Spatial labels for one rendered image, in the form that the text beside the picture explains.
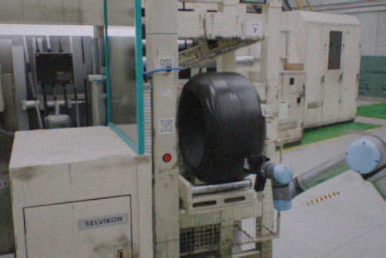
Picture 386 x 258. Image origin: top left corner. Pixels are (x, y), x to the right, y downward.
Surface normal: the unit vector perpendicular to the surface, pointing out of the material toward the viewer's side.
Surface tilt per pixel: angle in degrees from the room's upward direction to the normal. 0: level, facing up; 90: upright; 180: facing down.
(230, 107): 62
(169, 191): 90
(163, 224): 90
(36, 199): 90
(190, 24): 90
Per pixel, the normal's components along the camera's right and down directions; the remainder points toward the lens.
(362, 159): -0.63, 0.04
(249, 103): 0.30, -0.36
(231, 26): 0.36, 0.18
